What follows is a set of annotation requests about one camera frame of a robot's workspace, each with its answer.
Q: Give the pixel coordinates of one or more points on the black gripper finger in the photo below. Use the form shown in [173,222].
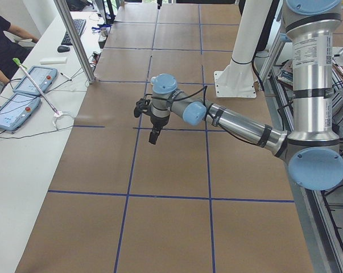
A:
[153,136]

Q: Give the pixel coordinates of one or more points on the teach pendant tablet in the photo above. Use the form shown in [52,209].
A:
[17,110]
[43,76]

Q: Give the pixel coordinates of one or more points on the aluminium frame post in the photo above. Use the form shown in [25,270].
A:
[66,17]

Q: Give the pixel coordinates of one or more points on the lower teach pendant tablet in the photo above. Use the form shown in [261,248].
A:
[17,110]

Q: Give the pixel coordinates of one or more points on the metal rod with green tip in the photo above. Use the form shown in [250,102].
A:
[57,113]

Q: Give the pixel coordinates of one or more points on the white foam block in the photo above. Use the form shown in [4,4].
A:
[53,60]

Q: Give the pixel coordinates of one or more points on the upper teach pendant tablet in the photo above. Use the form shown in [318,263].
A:
[43,76]

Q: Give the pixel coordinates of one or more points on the black computer mouse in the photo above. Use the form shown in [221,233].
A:
[63,49]

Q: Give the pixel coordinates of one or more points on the white column pedestal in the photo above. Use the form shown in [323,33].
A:
[237,80]

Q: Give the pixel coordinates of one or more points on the seated person in black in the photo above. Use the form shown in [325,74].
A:
[10,50]

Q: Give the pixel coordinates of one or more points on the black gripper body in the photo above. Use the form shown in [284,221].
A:
[157,121]

